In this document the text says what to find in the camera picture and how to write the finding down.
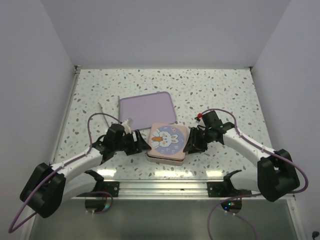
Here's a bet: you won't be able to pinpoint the metal tongs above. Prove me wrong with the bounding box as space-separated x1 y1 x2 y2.
97 97 122 128

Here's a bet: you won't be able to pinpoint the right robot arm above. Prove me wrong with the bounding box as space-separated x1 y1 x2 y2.
183 108 300 202

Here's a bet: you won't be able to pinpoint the aluminium rail front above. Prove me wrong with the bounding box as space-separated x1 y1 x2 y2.
71 180 248 200

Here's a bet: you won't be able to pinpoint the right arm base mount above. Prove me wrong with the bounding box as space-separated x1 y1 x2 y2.
206 181 252 198

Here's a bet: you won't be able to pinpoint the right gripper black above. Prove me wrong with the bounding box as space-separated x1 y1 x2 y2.
183 127 213 155

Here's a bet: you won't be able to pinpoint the metal tin lid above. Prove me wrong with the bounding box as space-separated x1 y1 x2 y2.
147 123 188 163

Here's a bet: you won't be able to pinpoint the metal cookie tin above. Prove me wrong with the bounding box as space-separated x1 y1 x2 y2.
146 153 186 166

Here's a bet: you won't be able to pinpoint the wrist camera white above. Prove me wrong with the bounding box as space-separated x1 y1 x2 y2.
195 113 203 124
121 118 133 134

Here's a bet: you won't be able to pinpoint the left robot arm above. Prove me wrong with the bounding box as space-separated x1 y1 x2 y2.
19 123 151 218

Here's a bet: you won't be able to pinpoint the purple plastic tray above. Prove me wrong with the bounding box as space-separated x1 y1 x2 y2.
118 91 177 130

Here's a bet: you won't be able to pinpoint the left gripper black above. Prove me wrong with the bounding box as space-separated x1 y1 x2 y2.
113 129 151 156

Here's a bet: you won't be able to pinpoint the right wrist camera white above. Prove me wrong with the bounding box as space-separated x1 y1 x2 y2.
195 113 203 124

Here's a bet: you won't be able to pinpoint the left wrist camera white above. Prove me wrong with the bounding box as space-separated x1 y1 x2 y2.
121 118 133 134

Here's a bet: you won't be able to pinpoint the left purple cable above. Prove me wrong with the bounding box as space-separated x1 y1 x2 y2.
8 112 126 235

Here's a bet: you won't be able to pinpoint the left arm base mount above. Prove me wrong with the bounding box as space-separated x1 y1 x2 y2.
84 181 120 198

